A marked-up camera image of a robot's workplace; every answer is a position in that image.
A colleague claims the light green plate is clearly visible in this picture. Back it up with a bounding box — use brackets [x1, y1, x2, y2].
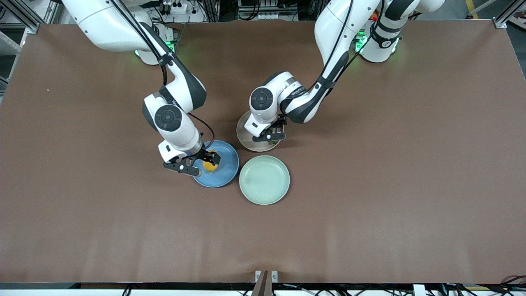
[239, 155, 291, 205]

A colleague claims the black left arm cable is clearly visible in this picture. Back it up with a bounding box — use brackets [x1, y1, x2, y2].
[306, 0, 387, 93]

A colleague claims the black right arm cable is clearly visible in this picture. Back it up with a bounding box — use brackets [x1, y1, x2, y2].
[108, 0, 216, 150]

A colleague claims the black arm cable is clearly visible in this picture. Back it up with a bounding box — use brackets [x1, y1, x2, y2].
[108, 0, 216, 150]
[306, 0, 387, 93]

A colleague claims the aluminium frame profile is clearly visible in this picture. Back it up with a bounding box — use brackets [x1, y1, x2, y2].
[492, 0, 526, 29]
[0, 0, 62, 34]

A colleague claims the beige plate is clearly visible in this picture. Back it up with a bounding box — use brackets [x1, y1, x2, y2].
[236, 110, 285, 152]

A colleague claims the yellow lemon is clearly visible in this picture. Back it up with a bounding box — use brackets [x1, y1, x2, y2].
[203, 151, 219, 173]

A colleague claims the metal table edge bracket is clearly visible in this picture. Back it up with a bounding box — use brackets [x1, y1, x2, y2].
[251, 270, 279, 296]

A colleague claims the blue plate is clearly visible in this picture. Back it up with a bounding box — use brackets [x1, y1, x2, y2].
[192, 140, 240, 188]

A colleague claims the white power strip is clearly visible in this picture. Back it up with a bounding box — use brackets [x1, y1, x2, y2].
[158, 0, 190, 15]

